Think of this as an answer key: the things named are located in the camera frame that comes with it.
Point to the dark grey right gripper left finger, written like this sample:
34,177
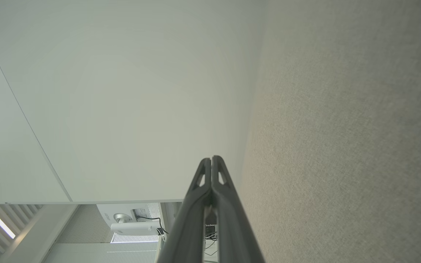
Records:
186,226

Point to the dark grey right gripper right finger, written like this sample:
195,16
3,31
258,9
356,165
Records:
234,230

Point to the white ceiling projector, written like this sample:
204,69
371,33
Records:
132,228

